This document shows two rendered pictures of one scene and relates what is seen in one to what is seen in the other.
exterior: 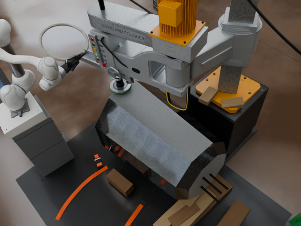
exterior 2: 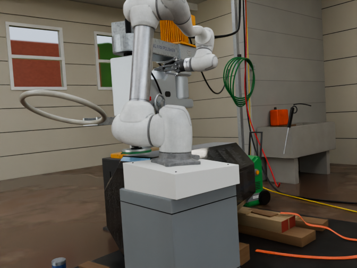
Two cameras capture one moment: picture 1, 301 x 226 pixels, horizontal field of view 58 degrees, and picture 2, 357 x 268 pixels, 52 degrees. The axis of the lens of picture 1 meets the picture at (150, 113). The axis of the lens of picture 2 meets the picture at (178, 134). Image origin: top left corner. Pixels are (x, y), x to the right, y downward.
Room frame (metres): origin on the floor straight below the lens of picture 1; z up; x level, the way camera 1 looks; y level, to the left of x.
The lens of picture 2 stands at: (2.07, 2.96, 1.14)
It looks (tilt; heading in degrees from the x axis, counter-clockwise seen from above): 3 degrees down; 261
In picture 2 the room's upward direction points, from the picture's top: 4 degrees counter-clockwise
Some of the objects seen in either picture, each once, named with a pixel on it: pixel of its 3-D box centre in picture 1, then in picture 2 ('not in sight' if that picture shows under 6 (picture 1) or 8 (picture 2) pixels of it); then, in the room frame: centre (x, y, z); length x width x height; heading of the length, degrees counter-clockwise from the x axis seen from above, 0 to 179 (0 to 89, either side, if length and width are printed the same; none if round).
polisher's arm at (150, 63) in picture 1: (148, 64); (162, 92); (1.73, -0.03, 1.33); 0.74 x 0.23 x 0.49; 51
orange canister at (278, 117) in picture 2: not in sight; (281, 116); (-0.49, -2.69, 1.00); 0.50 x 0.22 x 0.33; 32
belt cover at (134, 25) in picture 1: (140, 29); (156, 53); (1.76, -0.01, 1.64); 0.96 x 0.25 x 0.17; 51
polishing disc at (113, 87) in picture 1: (120, 84); (136, 149); (1.99, 0.26, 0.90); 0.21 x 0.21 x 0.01
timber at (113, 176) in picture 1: (120, 182); (232, 257); (1.35, 0.42, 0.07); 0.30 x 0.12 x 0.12; 43
